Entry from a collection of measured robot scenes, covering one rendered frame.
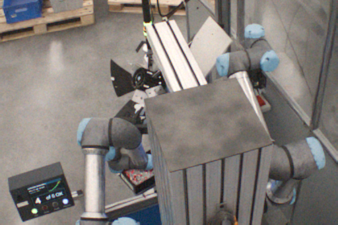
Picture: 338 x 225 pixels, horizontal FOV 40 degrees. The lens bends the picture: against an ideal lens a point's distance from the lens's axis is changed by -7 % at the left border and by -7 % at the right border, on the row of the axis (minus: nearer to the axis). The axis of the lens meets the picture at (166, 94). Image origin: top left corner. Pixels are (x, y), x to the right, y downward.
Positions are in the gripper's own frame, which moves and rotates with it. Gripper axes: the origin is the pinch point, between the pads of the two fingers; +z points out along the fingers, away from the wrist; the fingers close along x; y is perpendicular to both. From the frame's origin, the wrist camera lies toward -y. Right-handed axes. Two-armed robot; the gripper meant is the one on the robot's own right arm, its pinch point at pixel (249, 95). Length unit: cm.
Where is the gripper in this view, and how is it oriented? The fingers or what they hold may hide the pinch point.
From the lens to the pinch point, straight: 205.4
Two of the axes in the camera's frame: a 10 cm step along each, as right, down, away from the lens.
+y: 3.7, 6.1, -7.0
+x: 9.3, -3.0, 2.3
